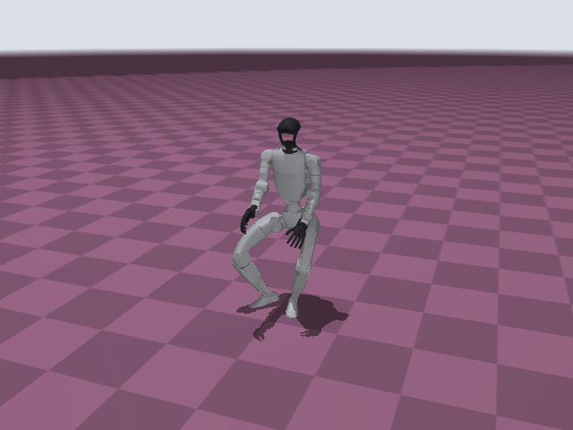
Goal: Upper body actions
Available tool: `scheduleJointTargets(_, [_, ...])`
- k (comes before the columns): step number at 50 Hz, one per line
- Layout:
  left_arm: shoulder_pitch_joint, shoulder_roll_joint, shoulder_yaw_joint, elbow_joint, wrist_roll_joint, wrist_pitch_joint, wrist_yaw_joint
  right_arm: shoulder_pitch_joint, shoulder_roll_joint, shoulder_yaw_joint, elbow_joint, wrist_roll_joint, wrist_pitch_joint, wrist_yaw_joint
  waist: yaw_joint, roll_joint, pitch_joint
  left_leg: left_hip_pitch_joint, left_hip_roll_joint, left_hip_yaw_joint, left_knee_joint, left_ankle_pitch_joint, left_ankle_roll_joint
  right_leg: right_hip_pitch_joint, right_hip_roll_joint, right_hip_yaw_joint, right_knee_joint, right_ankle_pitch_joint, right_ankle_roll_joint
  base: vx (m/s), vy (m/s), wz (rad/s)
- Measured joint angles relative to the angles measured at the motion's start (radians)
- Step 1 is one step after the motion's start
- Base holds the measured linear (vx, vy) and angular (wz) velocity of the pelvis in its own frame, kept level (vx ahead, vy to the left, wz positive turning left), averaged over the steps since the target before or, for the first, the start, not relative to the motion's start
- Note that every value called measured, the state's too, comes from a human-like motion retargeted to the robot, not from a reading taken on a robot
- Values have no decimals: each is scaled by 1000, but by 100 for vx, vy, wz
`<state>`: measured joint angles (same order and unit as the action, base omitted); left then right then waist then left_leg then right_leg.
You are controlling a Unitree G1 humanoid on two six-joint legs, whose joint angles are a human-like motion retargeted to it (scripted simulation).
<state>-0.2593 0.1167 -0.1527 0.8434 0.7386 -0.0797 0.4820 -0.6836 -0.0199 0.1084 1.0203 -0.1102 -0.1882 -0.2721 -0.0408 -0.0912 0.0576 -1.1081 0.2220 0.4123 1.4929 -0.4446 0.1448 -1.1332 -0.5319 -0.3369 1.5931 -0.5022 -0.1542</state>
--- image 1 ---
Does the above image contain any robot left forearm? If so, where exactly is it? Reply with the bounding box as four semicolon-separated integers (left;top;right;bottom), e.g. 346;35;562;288
301;190;321;225

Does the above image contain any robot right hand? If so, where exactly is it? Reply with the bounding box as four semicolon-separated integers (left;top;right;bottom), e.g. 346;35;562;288
240;205;258;234

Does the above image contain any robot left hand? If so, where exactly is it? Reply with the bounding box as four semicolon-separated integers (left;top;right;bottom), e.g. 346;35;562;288
286;219;309;249

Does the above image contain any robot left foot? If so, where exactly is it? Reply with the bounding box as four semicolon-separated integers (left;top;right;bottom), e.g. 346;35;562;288
286;297;298;318

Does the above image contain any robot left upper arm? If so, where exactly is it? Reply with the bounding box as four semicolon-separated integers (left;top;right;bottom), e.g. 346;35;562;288
305;153;322;200

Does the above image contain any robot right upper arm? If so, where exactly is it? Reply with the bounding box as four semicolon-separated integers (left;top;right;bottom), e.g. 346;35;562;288
256;150;274;193

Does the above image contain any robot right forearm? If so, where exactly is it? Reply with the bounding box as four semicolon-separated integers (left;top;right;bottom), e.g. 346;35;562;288
249;181;265;216

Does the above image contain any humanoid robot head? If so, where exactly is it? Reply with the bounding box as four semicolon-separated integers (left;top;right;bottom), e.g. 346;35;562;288
277;117;301;154

